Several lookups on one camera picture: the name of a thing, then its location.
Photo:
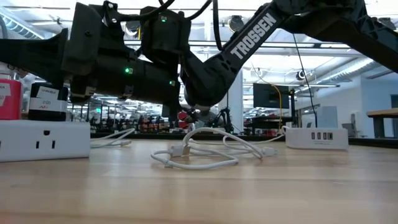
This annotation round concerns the black aluminium table frame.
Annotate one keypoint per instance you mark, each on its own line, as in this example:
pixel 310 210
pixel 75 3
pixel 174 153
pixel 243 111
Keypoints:
pixel 373 141

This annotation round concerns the wooden side table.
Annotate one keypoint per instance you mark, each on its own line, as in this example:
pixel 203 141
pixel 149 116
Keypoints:
pixel 382 113

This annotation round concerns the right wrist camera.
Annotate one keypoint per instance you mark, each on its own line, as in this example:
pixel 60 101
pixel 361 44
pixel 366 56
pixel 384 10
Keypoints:
pixel 82 88

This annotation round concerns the red background object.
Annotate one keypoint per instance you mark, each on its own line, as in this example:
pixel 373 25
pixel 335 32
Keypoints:
pixel 183 116

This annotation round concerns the black background robot arm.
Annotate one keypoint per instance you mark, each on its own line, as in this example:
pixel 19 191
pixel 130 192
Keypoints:
pixel 228 121

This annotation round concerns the white USB charging hub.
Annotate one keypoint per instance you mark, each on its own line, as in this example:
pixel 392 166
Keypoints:
pixel 301 140

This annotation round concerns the light blue charger cube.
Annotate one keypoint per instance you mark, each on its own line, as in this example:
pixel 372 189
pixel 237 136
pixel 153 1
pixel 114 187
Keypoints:
pixel 326 118

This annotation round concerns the white power strip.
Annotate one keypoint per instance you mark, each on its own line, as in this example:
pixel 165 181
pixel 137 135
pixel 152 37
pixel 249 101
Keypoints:
pixel 46 149

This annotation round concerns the white pillar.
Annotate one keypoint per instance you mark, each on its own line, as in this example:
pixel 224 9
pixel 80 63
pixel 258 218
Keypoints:
pixel 236 93

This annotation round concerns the black charger with white label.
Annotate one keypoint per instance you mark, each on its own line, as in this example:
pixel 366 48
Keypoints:
pixel 48 116

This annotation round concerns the black monitor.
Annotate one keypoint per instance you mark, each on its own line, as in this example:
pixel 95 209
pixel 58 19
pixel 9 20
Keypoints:
pixel 267 96

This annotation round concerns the pink USB charger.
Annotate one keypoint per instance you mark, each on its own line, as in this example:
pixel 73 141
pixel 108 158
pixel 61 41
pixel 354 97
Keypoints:
pixel 11 102

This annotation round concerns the ceiling light bar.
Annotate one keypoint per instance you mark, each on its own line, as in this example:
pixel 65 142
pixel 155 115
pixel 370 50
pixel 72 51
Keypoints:
pixel 326 45

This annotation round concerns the person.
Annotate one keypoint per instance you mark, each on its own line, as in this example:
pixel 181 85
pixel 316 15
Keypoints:
pixel 206 118

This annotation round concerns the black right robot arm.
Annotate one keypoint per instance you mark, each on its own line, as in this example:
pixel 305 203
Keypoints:
pixel 252 37

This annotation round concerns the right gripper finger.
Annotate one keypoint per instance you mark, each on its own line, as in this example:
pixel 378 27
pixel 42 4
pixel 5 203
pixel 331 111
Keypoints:
pixel 34 56

